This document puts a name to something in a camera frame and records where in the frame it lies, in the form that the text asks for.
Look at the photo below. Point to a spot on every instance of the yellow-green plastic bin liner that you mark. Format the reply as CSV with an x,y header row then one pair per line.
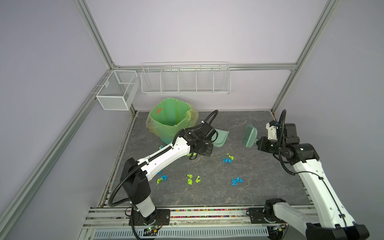
x,y
156,123

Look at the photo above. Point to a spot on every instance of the green scraps front centre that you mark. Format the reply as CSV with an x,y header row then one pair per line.
x,y
192,179

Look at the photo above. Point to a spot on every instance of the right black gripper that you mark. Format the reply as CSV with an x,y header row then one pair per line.
x,y
262,144

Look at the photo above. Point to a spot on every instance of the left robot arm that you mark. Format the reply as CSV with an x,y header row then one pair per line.
x,y
134,186

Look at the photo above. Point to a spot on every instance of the white vented cable duct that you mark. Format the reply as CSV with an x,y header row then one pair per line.
x,y
183,233

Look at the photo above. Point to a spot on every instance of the blue green scraps centre right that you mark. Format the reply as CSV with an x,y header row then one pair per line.
x,y
228,158

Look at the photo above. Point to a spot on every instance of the small white mesh basket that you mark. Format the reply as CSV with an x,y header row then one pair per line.
x,y
118,90

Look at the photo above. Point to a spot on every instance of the blue green scraps front left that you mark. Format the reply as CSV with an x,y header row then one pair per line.
x,y
161,177

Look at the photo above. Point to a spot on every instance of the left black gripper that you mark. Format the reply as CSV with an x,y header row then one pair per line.
x,y
207,153

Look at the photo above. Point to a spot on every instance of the mint green hand brush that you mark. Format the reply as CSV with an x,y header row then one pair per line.
x,y
250,137

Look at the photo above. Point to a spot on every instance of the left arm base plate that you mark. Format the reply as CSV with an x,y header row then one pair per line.
x,y
158,217

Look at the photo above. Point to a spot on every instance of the long white wire basket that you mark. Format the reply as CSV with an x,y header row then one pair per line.
x,y
186,78

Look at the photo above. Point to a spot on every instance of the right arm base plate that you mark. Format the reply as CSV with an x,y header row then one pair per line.
x,y
257,216

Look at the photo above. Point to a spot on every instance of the aluminium front rail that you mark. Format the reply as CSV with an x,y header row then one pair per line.
x,y
222,216

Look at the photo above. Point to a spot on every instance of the mint green dustpan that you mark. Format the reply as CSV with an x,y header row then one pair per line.
x,y
221,138

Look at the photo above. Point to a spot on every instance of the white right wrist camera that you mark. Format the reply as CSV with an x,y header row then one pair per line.
x,y
272,130

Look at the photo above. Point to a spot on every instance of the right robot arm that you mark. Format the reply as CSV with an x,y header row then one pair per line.
x,y
333,221

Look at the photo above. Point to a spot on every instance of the blue scraps front right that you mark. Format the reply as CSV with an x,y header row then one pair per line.
x,y
236,181

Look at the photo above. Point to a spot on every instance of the aluminium frame profiles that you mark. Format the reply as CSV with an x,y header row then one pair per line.
x,y
23,198

